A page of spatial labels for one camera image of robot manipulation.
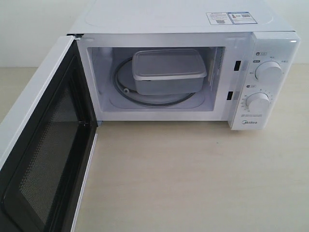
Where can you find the white microwave door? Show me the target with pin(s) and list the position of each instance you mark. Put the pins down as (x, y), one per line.
(46, 142)

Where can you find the white plastic lidded container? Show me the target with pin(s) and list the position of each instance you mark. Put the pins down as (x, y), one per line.
(168, 71)

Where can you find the upper white control knob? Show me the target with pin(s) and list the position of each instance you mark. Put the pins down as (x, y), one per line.
(268, 72)

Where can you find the glass turntable plate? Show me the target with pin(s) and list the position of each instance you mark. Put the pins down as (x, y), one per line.
(123, 82)

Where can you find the white microwave oven body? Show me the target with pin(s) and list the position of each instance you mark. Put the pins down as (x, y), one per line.
(110, 31)

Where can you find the lower white control knob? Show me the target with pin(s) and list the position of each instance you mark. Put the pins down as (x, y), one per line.
(258, 102)

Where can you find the blue white label sticker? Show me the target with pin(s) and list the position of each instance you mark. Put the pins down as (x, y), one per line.
(230, 18)

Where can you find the white control knob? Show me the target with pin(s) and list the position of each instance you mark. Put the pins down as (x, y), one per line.
(268, 72)
(258, 102)

